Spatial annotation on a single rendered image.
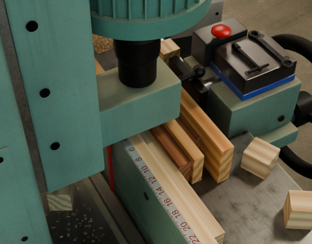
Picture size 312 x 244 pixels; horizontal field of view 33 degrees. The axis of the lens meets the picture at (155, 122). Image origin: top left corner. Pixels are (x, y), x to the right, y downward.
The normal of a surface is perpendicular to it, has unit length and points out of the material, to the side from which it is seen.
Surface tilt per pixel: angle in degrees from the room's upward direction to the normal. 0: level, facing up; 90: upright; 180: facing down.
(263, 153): 0
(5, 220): 90
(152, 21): 35
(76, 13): 90
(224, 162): 90
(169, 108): 90
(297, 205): 0
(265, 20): 0
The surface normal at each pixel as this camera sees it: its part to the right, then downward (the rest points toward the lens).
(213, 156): -0.87, 0.35
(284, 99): 0.49, 0.64
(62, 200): 0.04, 0.73
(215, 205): 0.01, -0.69
